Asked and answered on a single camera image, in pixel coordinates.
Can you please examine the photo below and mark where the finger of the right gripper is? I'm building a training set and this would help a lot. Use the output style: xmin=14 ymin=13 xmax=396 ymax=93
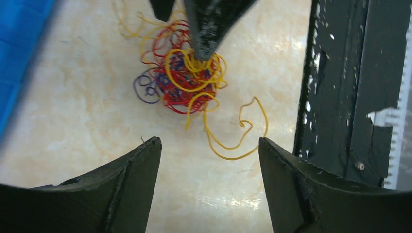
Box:
xmin=149 ymin=0 xmax=175 ymax=22
xmin=184 ymin=0 xmax=256 ymax=61

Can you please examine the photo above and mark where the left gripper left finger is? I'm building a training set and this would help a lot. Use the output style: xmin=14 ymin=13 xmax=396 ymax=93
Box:
xmin=0 ymin=137 xmax=162 ymax=233

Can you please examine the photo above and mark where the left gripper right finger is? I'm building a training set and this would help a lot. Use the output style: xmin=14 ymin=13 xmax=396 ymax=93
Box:
xmin=258 ymin=137 xmax=412 ymax=233

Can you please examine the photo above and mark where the yellow wire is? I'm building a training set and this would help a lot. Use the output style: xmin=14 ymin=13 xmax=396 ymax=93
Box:
xmin=111 ymin=0 xmax=269 ymax=161

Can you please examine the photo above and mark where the coloured wire ball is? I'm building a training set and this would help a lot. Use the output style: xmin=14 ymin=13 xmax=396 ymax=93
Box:
xmin=132 ymin=19 xmax=228 ymax=115

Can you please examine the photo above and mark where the blue three-compartment plastic bin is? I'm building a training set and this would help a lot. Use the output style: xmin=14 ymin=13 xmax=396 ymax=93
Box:
xmin=0 ymin=0 xmax=55 ymax=130

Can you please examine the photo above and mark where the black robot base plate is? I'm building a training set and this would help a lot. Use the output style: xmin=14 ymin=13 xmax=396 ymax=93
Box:
xmin=293 ymin=0 xmax=412 ymax=188

